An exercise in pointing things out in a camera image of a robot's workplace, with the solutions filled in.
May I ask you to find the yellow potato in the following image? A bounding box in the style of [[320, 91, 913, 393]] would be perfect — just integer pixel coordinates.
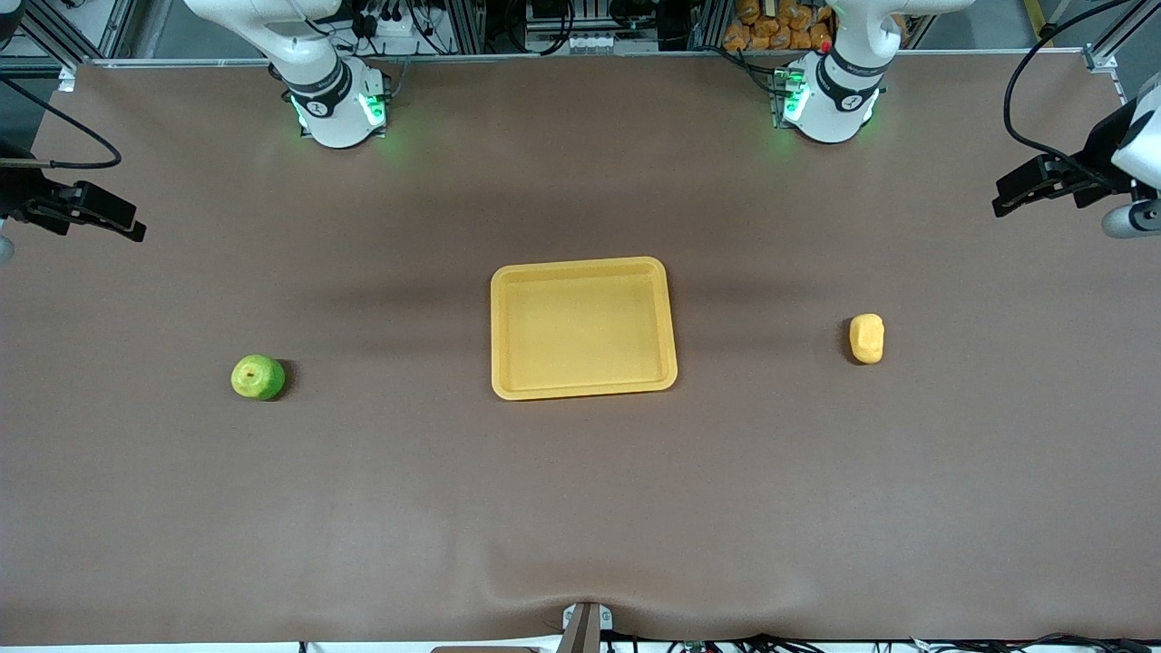
[[849, 313, 885, 365]]

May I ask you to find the green apple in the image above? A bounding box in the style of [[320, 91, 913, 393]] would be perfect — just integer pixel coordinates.
[[230, 354, 287, 402]]

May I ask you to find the yellow plastic tray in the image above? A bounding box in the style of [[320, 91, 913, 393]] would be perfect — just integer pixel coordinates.
[[491, 257, 679, 401]]

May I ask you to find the bag of orange snacks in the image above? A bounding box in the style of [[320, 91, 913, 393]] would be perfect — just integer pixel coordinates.
[[723, 0, 834, 53]]

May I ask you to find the white power strip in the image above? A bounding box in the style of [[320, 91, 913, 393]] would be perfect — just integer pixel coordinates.
[[349, 5, 432, 42]]

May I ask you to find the brown table mat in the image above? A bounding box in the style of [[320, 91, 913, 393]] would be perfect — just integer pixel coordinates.
[[0, 50, 1161, 647]]

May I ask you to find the dark brown mounting bar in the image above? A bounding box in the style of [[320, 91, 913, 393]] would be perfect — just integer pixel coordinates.
[[555, 604, 601, 653]]

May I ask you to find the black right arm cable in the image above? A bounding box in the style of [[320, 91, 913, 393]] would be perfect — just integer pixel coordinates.
[[0, 77, 124, 171]]

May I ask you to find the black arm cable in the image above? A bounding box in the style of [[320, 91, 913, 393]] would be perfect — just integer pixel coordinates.
[[0, 77, 124, 171], [1001, 0, 1117, 182]]

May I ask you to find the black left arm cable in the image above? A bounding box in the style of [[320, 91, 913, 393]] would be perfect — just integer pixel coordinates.
[[1001, 0, 1117, 182]]

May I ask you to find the aluminium frame profile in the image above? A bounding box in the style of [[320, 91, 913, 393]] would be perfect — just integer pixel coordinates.
[[0, 0, 119, 73], [1084, 0, 1161, 73]]

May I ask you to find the grey metal bracket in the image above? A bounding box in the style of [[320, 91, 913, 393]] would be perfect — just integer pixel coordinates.
[[562, 602, 614, 633]]

